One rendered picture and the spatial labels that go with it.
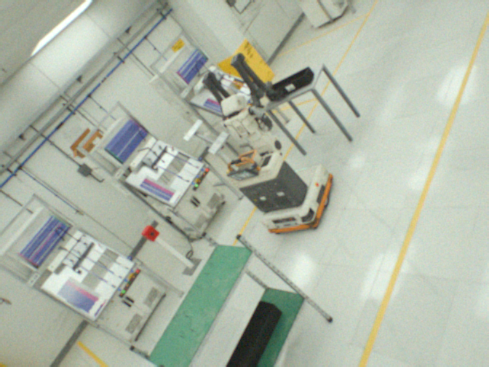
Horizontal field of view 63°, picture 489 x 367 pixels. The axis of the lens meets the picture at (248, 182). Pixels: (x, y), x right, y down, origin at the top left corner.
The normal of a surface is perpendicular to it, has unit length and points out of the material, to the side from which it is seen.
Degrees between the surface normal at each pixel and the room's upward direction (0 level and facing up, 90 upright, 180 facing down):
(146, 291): 90
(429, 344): 0
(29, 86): 90
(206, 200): 90
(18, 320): 90
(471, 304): 0
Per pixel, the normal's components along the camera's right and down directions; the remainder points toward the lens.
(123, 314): 0.61, -0.07
